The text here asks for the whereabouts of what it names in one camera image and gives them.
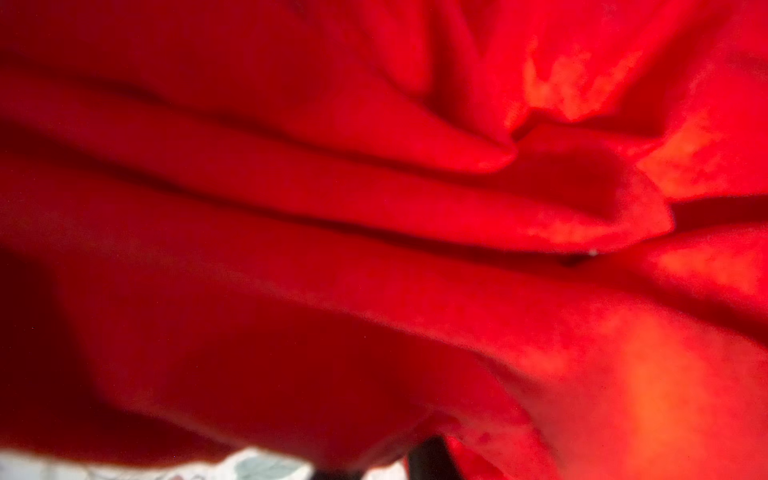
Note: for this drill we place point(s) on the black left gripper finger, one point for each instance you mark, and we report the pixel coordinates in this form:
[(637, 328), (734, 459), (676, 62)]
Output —
[(431, 460)]

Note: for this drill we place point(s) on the red t-shirt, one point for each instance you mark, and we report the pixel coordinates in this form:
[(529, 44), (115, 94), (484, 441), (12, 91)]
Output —
[(336, 229)]

